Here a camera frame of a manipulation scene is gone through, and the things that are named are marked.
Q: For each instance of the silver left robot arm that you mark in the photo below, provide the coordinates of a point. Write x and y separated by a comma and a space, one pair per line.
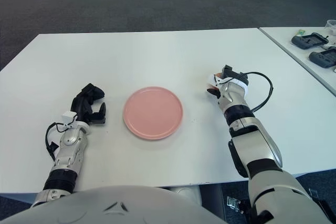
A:
68, 142

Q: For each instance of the metal clamp bracket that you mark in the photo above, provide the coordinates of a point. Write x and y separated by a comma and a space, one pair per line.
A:
233, 203

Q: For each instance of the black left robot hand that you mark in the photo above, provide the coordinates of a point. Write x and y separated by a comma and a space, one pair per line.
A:
82, 104

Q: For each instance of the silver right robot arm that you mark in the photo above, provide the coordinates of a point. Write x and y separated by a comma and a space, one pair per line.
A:
262, 134

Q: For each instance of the black wheeled stand base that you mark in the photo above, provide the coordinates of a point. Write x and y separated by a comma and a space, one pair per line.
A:
324, 205

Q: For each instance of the pink round plate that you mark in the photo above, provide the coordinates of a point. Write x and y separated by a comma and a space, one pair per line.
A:
149, 113

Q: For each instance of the grey handheld controller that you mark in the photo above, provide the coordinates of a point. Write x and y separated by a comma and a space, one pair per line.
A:
323, 57
309, 41

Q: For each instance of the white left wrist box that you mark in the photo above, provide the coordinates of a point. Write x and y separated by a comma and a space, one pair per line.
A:
68, 117

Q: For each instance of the green packet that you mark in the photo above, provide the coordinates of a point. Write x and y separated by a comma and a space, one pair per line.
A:
301, 32

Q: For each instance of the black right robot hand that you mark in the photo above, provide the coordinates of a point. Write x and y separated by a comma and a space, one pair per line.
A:
231, 72

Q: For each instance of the grey robot torso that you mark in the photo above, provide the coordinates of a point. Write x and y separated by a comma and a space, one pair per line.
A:
118, 208

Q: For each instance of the clear plastic cup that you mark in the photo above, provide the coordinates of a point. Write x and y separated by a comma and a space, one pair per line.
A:
332, 26

